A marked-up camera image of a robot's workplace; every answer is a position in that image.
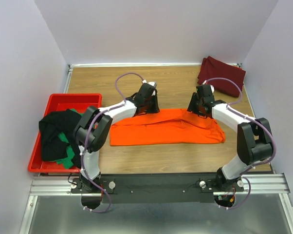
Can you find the aluminium frame rail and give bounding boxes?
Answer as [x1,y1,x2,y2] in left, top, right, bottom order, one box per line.
[20,173,293,234]

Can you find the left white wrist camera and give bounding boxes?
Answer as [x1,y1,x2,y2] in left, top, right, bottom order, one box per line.
[142,79,157,96]

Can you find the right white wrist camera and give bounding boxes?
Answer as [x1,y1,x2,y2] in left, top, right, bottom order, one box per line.
[202,82,215,93]

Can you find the red plastic bin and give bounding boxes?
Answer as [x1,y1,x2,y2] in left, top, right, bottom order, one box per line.
[28,94,102,174]

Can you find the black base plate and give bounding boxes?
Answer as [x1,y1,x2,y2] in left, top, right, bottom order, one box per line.
[73,173,244,205]

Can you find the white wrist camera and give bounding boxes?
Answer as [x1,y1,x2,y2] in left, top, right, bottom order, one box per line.
[202,82,215,93]
[142,79,157,96]

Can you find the black t shirt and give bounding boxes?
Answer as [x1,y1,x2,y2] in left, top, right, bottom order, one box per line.
[38,108,82,169]

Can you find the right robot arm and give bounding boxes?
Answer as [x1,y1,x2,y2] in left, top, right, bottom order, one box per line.
[187,84,276,191]

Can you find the folded maroon t shirt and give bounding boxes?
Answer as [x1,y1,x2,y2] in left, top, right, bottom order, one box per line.
[198,56,246,98]

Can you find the orange t shirt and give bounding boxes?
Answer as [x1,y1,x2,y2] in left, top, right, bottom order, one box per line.
[110,109,226,146]

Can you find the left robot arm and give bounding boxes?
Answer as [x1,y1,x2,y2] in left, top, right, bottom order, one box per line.
[71,80,159,194]

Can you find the green t shirt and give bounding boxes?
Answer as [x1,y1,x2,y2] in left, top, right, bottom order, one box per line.
[55,109,83,169]

